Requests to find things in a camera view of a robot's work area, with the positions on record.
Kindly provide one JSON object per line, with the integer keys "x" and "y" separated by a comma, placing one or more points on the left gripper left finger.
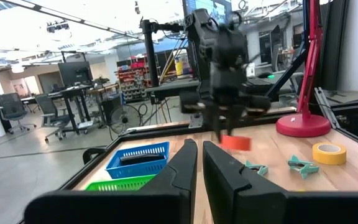
{"x": 172, "y": 186}

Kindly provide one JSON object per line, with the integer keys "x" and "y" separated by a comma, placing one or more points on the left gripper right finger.
{"x": 228, "y": 189}

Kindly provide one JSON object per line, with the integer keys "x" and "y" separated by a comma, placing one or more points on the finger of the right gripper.
{"x": 217, "y": 124}
{"x": 235, "y": 121}

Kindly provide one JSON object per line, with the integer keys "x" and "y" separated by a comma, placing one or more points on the red tape roll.
{"x": 236, "y": 143}

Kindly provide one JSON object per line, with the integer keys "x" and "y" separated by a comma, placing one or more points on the large yellow tape roll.
{"x": 328, "y": 157}

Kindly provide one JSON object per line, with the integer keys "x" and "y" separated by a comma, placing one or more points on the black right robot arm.
{"x": 210, "y": 34}

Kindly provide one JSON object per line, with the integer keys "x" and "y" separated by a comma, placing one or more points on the black stapler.
{"x": 141, "y": 159}

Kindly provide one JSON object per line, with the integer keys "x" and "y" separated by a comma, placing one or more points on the blue plastic basket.
{"x": 135, "y": 171}

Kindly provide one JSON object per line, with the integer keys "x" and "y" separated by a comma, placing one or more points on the green plastic basket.
{"x": 120, "y": 185}

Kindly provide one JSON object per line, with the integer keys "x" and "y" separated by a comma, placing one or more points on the dark grey side table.
{"x": 172, "y": 88}

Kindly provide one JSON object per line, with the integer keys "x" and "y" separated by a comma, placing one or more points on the red desk lamp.
{"x": 303, "y": 124}

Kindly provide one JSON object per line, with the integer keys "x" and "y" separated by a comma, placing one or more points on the black floor fan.
{"x": 124, "y": 119}

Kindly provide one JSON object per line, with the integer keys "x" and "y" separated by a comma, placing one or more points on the black pole stand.
{"x": 151, "y": 53}

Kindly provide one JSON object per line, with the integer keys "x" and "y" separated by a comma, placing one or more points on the shelf with parts bins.
{"x": 132, "y": 81}

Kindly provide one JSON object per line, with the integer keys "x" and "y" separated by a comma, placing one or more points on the black office desk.
{"x": 73, "y": 91}

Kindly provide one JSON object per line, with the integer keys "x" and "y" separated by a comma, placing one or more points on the grey office chair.
{"x": 50, "y": 112}
{"x": 12, "y": 107}

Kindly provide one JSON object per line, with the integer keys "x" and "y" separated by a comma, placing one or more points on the black computer monitor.
{"x": 75, "y": 73}

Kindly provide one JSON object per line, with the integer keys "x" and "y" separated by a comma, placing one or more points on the large wall screen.
{"x": 210, "y": 7}

